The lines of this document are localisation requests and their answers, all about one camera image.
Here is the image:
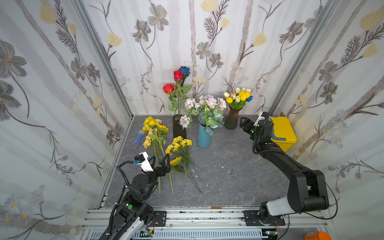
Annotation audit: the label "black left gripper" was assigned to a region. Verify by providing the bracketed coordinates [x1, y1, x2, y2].
[141, 154, 170, 202]

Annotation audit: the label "small sunflower stem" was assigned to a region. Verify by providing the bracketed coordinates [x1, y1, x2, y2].
[170, 157, 191, 177]

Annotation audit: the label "dark glass vase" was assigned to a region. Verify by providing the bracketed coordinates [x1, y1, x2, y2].
[224, 108, 239, 130]

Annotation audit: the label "yellow rose bunch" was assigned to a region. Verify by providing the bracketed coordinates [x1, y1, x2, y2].
[141, 116, 175, 195]

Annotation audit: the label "black vase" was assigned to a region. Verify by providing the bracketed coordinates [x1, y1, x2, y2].
[173, 115, 187, 139]

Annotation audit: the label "teal vase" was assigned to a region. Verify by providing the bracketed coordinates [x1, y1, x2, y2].
[197, 125, 212, 148]

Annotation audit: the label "yellow poppy flower stem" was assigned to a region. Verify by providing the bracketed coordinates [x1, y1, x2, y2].
[158, 177, 163, 194]

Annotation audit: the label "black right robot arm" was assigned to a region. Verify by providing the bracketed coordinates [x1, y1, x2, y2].
[240, 112, 331, 226]

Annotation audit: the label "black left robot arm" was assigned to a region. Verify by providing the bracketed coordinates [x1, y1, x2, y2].
[100, 152, 171, 240]

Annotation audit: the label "small metal scissors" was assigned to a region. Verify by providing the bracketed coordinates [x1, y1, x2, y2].
[131, 145, 140, 153]

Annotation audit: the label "mixed tulip sunflower bouquet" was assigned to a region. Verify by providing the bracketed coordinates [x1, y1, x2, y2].
[224, 87, 253, 110]

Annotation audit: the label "blue pill organizer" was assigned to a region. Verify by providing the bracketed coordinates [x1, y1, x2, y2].
[133, 130, 146, 146]

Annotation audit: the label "yellow lidded box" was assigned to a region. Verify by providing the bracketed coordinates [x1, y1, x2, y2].
[270, 117, 297, 152]

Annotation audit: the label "yellow marigold bouquet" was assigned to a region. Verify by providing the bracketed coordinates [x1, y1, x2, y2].
[179, 95, 227, 137]

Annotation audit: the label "small green fallen leaf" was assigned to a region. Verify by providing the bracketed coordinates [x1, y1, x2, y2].
[227, 167, 233, 175]

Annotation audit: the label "red rose bouquet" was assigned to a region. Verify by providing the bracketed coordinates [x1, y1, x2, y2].
[163, 66, 192, 120]

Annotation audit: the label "orange object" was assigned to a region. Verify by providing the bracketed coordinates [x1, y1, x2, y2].
[305, 232, 332, 240]

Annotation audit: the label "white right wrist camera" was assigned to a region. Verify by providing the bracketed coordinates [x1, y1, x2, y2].
[254, 111, 265, 127]

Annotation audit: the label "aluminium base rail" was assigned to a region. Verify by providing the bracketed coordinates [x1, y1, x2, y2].
[79, 205, 331, 240]

